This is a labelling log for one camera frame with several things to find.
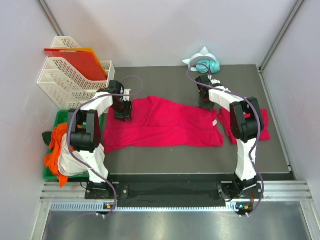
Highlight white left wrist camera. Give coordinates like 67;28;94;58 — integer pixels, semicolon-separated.
122;88;131;102

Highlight white t shirt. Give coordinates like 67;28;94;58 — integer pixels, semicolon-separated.
57;133;105;177

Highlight folded pink t shirt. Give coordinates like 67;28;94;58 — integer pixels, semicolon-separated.
217;108;271;145

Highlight purple cable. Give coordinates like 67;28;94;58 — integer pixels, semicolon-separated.
186;62;265;218
65;75;144;217

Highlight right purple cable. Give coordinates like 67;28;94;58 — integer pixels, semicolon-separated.
186;62;265;218

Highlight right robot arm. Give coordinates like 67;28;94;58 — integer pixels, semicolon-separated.
195;75;264;198

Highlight grey cable duct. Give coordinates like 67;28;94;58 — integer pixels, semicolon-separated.
50;201;239;213

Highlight teal cat ear headphones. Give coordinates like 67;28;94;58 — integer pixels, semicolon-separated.
182;47;221;74

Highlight white file organizer rack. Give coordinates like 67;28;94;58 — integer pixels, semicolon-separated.
37;36;115;110

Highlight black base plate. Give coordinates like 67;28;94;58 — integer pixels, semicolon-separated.
84;181;265;208

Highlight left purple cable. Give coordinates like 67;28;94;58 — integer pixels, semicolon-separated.
65;75;144;217

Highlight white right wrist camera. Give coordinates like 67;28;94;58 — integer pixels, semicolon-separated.
210;79;222;88

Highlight orange t shirt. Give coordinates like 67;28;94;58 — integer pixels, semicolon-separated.
44;122;69;188

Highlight green plastic bin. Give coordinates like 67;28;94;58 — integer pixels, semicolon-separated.
43;110;107;182

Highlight dark green cloth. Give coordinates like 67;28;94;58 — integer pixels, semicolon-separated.
41;131;53;147

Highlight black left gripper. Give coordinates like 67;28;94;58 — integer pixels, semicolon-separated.
110;98;133;122

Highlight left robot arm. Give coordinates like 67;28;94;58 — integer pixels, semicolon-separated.
66;80;133;199

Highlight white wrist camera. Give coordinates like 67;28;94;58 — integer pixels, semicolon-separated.
122;88;131;102
210;79;222;88

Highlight red orange folder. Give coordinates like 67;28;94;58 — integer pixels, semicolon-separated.
44;47;108;81

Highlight pink t shirt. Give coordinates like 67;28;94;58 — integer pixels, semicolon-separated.
217;108;271;145
102;96;224;153

